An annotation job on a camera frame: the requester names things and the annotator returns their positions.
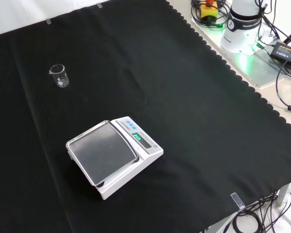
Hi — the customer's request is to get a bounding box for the small clear glass beaker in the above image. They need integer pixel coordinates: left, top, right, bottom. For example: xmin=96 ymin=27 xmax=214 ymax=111
xmin=48 ymin=64 xmax=70 ymax=88

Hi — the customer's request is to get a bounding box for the black bench cloth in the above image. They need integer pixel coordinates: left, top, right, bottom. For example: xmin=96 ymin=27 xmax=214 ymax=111
xmin=0 ymin=0 xmax=291 ymax=233

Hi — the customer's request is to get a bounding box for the white electronic balance steel pan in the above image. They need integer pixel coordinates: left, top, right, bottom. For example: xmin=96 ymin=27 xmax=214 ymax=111
xmin=65 ymin=116 xmax=164 ymax=200

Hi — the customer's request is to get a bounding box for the yellow stop button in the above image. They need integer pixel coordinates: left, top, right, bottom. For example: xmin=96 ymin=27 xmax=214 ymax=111
xmin=200 ymin=0 xmax=219 ymax=20

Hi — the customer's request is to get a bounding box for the clear tape strip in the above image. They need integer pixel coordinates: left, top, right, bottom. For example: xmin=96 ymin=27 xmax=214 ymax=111
xmin=230 ymin=192 xmax=245 ymax=211

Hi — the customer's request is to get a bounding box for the black power adapter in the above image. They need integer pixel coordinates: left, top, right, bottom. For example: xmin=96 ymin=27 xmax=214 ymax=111
xmin=270 ymin=41 xmax=291 ymax=66

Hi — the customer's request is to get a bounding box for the grey bench leg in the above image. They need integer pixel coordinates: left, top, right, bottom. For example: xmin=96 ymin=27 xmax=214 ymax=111
xmin=277 ymin=181 xmax=291 ymax=207

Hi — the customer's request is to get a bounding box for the grey metal base plate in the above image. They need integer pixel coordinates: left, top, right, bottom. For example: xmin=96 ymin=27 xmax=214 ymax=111
xmin=190 ymin=11 xmax=291 ymax=89

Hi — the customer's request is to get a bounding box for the black adapter cable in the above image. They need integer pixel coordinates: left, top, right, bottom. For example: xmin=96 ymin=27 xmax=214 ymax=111
xmin=275 ymin=59 xmax=291 ymax=113

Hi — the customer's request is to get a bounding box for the black cable bundle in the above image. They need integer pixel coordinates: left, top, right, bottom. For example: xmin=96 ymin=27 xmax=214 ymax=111
xmin=232 ymin=190 xmax=291 ymax=233

